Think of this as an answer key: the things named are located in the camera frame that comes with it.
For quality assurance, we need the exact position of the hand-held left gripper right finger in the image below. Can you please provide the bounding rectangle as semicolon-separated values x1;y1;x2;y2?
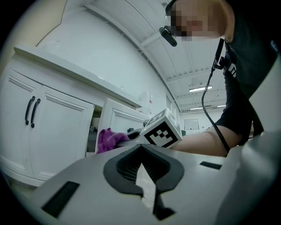
140;143;228;225

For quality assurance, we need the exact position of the person's black shirt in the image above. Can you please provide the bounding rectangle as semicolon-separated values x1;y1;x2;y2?
214;0;281;146

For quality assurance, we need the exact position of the black cable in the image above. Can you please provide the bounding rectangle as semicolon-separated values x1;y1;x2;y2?
201;38;231;155

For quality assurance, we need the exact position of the white drawer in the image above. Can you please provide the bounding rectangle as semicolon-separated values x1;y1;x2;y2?
95;97;151;155

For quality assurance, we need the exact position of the black door handle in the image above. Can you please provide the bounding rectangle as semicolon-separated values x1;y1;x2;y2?
24;95;36;126
30;98;41;129

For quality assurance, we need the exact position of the clear water jug red label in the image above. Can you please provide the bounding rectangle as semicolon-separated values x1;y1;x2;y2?
139;90;153;115

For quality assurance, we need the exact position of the wall whiteboard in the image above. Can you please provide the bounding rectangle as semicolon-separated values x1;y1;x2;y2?
184;118;199;131

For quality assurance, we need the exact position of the white cabinet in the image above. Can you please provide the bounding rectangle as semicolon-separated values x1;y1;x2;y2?
0;45;155;188

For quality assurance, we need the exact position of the person's head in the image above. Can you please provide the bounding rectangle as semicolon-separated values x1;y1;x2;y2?
170;0;236;43

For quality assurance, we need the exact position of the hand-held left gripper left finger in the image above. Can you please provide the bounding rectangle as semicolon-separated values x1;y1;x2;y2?
28;143;159;225

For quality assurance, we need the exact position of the long ceiling tube light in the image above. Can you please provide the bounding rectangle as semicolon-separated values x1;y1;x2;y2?
189;105;227;111
189;85;213;93

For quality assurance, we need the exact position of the purple cloth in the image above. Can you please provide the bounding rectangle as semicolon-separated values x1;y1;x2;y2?
97;127;130;154

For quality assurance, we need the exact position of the person's right forearm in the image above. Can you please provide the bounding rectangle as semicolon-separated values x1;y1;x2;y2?
170;126;245;158

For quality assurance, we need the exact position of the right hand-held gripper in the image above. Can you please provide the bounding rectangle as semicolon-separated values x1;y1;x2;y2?
115;107;184;149

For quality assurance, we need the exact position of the black head-mounted camera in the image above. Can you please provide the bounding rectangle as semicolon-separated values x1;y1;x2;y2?
159;25;178;47

